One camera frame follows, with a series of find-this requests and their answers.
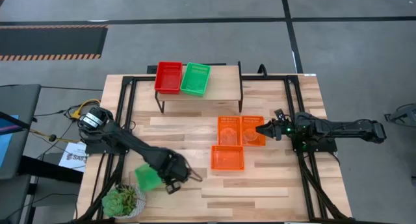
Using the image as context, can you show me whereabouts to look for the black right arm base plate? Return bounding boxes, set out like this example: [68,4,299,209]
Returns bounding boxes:
[291,132,338,154]

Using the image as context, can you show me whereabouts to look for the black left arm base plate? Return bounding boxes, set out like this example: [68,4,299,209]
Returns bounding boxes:
[84,132,133,155]

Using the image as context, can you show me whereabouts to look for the grey side desk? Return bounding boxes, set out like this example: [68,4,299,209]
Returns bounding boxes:
[0,84,42,181]

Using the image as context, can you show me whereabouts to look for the black metal table frame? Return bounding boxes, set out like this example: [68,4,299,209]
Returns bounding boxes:
[76,74,355,223]

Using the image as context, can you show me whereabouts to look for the black hazard-striped floor mat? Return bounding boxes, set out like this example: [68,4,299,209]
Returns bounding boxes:
[0,24,109,62]

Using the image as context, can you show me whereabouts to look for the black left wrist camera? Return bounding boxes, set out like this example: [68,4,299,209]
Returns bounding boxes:
[164,181,182,195]

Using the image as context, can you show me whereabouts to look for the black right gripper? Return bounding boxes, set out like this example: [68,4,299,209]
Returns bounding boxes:
[255,118,293,142]

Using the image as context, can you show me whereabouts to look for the wooden shelf with black legs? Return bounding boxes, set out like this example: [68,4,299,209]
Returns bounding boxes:
[154,60,244,115]

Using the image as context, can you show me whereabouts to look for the black chair base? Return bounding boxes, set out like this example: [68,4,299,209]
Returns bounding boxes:
[383,103,416,131]

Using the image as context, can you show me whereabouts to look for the white printed paper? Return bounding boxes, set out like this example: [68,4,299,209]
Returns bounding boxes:
[58,142,88,173]

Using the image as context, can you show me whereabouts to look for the yellow cable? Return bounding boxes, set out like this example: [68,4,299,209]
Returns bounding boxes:
[29,99,101,144]

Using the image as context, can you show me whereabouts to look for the orange plastic basket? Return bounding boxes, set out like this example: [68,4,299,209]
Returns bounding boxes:
[240,116,267,147]
[210,145,246,171]
[216,116,243,147]

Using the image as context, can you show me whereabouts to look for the black desk beam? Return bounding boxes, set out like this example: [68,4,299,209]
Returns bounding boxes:
[18,155,84,185]

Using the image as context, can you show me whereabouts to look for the blue screen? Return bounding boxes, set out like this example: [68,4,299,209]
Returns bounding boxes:
[0,115,20,168]

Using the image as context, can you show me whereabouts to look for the green succulent in white pot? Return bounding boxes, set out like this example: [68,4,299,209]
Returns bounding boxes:
[101,184,148,219]

